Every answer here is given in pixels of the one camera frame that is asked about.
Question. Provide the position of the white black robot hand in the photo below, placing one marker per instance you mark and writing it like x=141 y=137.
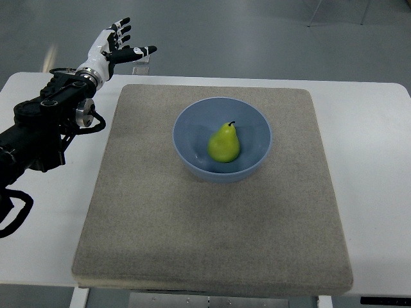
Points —
x=110 y=49

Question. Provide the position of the green pear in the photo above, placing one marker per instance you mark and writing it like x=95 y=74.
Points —
x=223 y=145

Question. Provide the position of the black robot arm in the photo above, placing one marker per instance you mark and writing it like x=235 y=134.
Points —
x=43 y=129

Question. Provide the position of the blue ceramic bowl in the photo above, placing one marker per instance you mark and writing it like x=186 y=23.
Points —
x=197 y=122

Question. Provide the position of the lower floor socket plate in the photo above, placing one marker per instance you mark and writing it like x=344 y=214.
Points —
x=140 y=70

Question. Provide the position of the floor socket plate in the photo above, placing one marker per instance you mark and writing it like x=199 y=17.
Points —
x=143 y=60
x=140 y=70

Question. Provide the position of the upper floor socket plate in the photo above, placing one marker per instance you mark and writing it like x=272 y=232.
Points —
x=143 y=60

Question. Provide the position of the grey felt mat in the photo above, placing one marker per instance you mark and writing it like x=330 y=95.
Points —
x=153 y=225

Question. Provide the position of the metal chair legs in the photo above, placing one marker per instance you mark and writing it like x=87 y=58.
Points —
x=323 y=13

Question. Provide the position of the grey metal table base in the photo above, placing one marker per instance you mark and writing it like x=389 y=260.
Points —
x=199 y=301

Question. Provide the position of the black table control panel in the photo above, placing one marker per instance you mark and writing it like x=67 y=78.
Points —
x=393 y=301

